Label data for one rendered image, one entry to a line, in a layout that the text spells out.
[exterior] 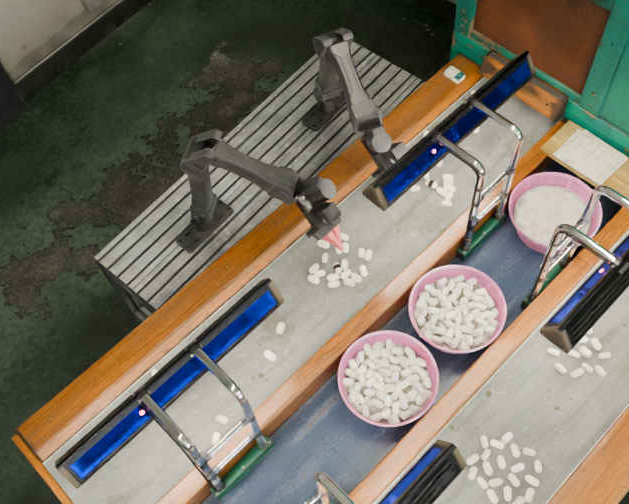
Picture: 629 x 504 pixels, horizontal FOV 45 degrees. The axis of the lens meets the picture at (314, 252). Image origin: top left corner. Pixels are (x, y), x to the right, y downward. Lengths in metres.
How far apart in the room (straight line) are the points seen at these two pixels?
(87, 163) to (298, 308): 1.67
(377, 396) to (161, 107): 2.04
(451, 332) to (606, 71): 0.86
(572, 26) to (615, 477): 1.22
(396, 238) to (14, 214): 1.86
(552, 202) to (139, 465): 1.39
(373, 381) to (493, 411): 0.32
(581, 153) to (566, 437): 0.88
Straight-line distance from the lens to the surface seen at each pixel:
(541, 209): 2.37
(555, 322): 1.81
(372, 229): 2.27
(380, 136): 2.12
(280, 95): 2.70
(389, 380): 2.08
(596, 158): 2.46
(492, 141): 2.49
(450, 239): 2.24
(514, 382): 2.10
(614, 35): 2.27
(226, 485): 2.05
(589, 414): 2.12
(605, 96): 2.42
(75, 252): 3.32
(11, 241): 3.46
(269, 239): 2.25
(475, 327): 2.16
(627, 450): 2.09
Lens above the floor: 2.68
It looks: 60 degrees down
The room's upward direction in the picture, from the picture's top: 8 degrees counter-clockwise
